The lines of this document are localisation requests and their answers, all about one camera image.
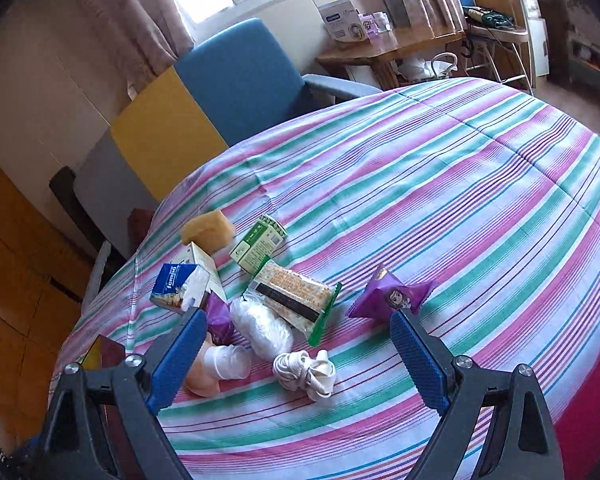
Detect gold tin box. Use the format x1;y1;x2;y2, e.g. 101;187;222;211
81;335;125;370

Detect cracker packet green edge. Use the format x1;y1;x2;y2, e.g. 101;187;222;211
245;258;342;347

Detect striped bedspread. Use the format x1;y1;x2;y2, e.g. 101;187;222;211
59;78;600;479

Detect peach silicone bottle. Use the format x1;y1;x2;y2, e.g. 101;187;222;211
184;334;251;398

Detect floral curtain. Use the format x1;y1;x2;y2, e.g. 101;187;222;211
80;0;194;96

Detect yellow sponge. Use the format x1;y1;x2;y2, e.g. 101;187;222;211
181;209;236;255

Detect black rolled mat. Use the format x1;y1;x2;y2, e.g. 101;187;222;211
48;165;129;274

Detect dark red cushion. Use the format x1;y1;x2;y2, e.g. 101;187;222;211
128;208;155;252

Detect green medicine box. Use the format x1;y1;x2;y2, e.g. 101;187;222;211
230;214;287;275

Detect white appliance box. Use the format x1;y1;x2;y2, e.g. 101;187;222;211
318;0;367;44

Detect wooden wardrobe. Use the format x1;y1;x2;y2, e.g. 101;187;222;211
0;167;91;452

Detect white cord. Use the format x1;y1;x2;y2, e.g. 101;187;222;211
272;349;337;403

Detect beige medicine box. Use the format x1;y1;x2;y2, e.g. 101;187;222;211
170;243;226;301

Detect purple snack packet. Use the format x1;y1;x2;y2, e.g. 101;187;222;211
204;292;235;346
347;264;437;324

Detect wooden side table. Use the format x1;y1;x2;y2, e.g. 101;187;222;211
315;26;465;90

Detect grey yellow blue sofa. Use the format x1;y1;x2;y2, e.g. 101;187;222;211
76;18;377;259

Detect white kettle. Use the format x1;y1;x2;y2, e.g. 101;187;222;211
398;52;458;81

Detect metal frame chair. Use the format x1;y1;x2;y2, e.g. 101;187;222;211
463;6;533;96

